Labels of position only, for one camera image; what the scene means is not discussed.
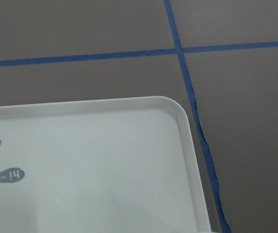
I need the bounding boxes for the cream tray with bunny drawing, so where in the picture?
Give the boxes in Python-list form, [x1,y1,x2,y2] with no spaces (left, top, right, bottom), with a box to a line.
[0,96,211,233]

